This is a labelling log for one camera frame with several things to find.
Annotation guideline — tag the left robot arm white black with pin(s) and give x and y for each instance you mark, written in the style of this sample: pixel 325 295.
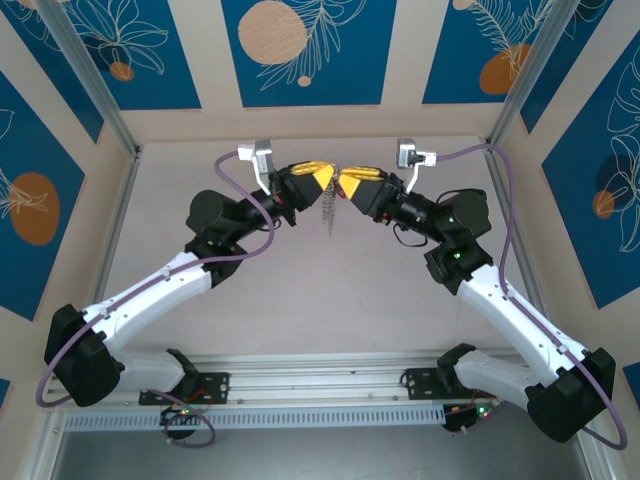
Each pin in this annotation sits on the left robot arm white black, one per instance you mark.
pixel 150 295

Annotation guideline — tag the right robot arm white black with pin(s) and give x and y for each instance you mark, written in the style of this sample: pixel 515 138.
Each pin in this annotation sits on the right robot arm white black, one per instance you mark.
pixel 510 310

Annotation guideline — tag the circuit board with green light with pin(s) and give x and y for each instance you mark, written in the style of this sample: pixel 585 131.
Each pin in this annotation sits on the circuit board with green light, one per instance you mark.
pixel 177 414
pixel 465 417

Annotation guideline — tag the grey metal sheet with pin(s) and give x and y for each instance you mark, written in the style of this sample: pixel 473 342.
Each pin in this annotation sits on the grey metal sheet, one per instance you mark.
pixel 320 457

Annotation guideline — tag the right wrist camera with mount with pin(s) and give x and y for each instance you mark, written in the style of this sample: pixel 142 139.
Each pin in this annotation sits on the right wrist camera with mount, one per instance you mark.
pixel 407 152

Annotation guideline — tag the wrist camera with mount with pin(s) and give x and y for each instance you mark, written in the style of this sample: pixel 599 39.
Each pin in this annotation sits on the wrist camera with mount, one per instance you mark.
pixel 262 152
pixel 407 152

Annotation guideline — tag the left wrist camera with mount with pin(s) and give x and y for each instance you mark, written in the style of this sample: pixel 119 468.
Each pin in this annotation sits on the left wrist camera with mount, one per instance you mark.
pixel 262 152

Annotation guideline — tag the blue floral wall panel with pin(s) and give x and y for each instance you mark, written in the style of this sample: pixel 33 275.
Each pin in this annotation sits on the blue floral wall panel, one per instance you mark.
pixel 600 150
pixel 350 75
pixel 25 150
pixel 4 395
pixel 50 65
pixel 450 50
pixel 575 40
pixel 150 75
pixel 632 380

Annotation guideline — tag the aluminium corner post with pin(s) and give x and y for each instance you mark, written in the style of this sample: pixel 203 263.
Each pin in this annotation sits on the aluminium corner post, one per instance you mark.
pixel 86 65
pixel 530 65

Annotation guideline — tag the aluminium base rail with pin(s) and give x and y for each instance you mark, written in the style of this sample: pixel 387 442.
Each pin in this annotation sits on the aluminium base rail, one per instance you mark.
pixel 310 380

